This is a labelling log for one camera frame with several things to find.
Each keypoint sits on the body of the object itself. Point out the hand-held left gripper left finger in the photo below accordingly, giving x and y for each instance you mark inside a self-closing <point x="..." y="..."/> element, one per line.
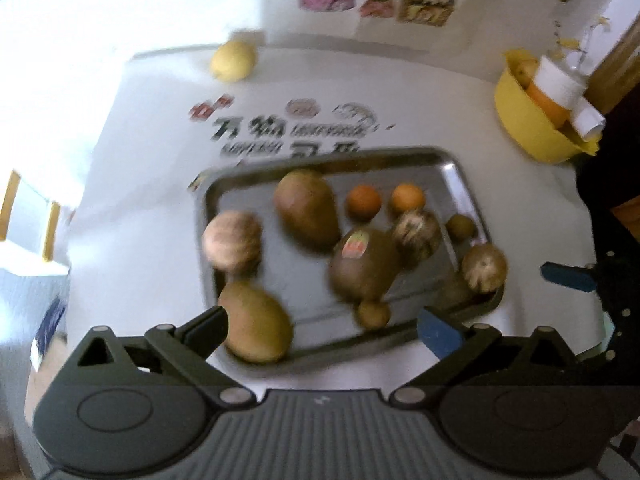
<point x="207" y="329"/>

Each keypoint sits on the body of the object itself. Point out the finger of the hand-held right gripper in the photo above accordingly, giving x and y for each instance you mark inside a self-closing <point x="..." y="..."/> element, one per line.
<point x="570" y="276"/>

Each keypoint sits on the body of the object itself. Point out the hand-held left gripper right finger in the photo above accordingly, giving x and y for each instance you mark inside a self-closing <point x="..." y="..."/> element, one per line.
<point x="440" y="332"/>

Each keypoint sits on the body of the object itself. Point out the yellow-brown pear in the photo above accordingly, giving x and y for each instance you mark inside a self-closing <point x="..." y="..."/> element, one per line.
<point x="257" y="325"/>

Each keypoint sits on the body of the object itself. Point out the small yellow fruit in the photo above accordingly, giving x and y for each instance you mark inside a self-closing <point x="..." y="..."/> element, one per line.
<point x="372" y="314"/>

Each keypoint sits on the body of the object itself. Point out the small pale striped melon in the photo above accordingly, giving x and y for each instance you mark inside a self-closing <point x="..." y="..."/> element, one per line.
<point x="484" y="267"/>

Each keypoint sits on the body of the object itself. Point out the large pale striped melon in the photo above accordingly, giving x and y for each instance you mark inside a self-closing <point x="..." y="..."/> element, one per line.
<point x="232" y="242"/>

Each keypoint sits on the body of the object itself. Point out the large brown kiwi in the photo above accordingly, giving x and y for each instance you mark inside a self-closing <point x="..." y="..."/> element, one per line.
<point x="365" y="270"/>

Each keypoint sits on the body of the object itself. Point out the dark striped melon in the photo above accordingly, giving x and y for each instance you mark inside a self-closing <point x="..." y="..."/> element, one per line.
<point x="416" y="232"/>

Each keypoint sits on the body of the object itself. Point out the grey metal tray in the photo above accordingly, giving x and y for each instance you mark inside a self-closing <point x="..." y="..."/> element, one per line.
<point x="300" y="280"/>

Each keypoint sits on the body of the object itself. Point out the small brown kiwi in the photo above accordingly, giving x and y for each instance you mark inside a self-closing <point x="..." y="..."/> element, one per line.
<point x="460" y="227"/>

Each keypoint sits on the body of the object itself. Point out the orange mandarin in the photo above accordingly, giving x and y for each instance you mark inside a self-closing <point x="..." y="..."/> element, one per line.
<point x="364" y="202"/>
<point x="407" y="199"/>

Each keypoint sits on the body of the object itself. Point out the dark brown mango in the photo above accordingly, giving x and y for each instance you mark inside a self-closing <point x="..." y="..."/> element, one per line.
<point x="306" y="210"/>

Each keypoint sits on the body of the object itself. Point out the blue packet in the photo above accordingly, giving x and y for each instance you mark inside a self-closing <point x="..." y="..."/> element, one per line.
<point x="52" y="320"/>

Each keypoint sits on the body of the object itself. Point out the yellow plastic bowl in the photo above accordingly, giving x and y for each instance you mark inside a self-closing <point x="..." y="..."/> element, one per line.
<point x="525" y="125"/>

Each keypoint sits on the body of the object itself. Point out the orange cup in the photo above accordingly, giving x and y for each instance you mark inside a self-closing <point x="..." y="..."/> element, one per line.
<point x="545" y="102"/>

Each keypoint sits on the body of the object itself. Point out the white printed tablecloth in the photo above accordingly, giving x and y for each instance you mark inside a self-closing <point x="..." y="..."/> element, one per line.
<point x="150" y="160"/>

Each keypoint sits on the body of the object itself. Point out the brown wooden board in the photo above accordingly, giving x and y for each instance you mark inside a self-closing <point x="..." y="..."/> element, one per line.
<point x="620" y="75"/>

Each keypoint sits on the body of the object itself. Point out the yellow flower sprig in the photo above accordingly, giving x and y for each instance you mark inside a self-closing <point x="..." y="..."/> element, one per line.
<point x="570" y="42"/>

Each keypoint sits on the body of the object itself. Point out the yellow lemon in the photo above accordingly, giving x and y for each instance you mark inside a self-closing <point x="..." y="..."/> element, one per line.
<point x="233" y="61"/>

